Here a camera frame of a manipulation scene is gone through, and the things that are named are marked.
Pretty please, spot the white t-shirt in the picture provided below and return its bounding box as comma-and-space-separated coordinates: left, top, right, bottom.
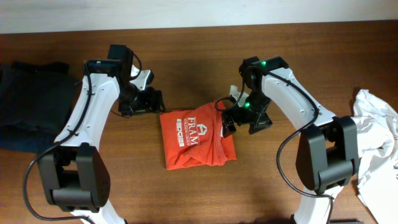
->
353, 90, 397, 223

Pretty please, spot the navy blue folded garment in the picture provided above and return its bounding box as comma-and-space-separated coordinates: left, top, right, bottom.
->
1, 124, 60, 153

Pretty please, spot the dark grey folded garment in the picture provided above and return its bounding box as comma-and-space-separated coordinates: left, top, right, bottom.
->
1, 64, 77, 130

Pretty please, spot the red soccer t-shirt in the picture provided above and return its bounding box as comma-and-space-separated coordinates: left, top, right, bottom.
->
160, 102, 236, 170

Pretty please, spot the black folded garment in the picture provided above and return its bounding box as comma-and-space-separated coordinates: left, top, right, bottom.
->
11, 61, 70, 75

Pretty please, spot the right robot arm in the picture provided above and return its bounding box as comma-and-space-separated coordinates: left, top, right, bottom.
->
221, 56, 359, 223

